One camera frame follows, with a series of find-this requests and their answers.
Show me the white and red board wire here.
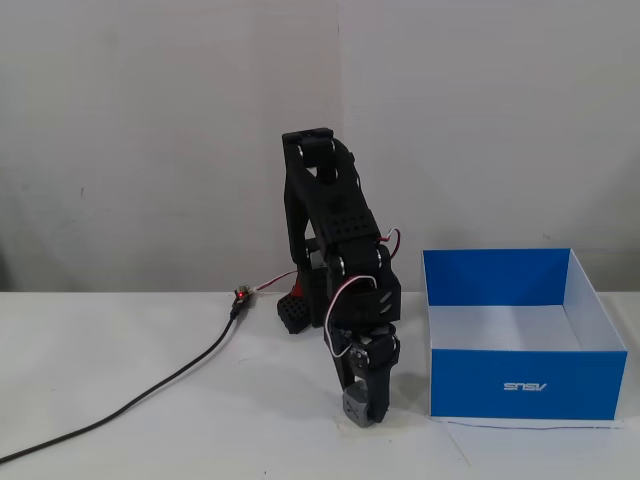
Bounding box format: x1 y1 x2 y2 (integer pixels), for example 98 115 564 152
249 269 300 294

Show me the white and red servo wire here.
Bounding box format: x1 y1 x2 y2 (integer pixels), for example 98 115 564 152
324 227 403 359

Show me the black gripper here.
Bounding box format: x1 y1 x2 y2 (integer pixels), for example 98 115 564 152
323 323 403 424

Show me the blue and white cardboard box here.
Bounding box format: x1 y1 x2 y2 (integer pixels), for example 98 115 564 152
421 247 629 420

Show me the black power cable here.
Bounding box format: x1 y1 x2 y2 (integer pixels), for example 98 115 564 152
0 304 249 464

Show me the gray block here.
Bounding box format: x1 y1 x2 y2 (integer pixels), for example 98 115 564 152
341 382 375 429

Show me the small controller board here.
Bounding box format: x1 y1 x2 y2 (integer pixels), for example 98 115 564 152
230 284 254 314

